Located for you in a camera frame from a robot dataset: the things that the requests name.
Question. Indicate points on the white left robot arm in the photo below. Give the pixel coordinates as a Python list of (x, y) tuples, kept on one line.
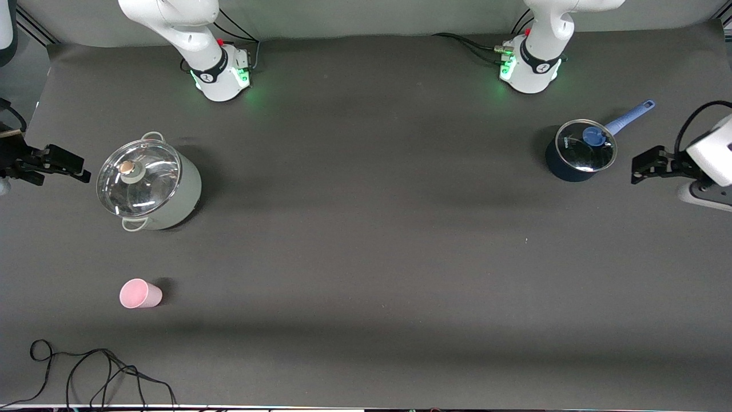
[(532, 68)]

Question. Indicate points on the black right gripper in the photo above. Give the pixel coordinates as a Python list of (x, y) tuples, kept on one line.
[(12, 155)]

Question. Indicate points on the sage green cooking pot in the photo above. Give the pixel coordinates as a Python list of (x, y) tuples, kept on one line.
[(187, 189)]

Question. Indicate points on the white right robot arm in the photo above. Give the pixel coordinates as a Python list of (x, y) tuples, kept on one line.
[(223, 74)]

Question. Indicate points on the glass pot lid, pale knob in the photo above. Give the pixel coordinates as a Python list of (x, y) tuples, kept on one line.
[(154, 183)]

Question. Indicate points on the pink plastic cup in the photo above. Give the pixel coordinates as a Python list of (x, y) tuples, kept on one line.
[(137, 294)]

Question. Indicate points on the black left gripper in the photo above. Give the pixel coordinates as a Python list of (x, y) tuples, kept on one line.
[(677, 166)]

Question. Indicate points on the glass lid with blue knob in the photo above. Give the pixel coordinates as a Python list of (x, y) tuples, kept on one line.
[(575, 151)]

